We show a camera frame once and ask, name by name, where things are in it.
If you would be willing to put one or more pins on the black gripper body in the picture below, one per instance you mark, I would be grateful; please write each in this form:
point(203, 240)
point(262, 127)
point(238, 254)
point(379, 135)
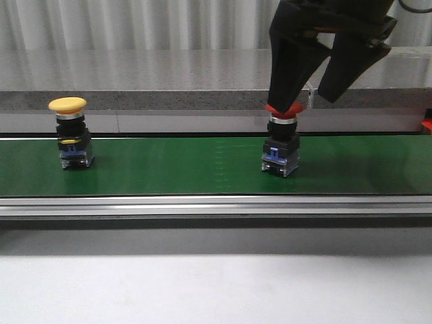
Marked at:
point(300, 22)

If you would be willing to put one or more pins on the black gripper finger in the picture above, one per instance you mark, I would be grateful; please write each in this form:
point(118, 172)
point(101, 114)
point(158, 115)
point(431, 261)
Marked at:
point(351, 56)
point(294, 59)

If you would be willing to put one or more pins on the red mushroom push button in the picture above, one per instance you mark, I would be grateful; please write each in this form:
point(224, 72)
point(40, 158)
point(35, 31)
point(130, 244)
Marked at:
point(281, 149)

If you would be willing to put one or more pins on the yellow mushroom push button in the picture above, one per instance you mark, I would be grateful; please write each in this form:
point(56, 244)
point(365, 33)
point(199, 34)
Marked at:
point(75, 149)

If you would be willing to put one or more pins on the grey stone slab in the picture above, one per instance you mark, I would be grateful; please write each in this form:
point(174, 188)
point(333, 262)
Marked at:
point(196, 80)

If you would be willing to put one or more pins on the red plastic part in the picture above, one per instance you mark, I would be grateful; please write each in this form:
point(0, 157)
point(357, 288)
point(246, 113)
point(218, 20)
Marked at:
point(426, 124)

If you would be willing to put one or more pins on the green conveyor belt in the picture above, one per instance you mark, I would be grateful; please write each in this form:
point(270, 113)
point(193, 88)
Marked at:
point(138, 166)

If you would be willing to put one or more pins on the white curtain backdrop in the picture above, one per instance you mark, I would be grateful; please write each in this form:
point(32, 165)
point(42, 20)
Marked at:
point(146, 25)

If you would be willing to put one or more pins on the aluminium conveyor side rail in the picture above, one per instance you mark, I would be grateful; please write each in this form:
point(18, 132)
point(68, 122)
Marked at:
point(214, 207)

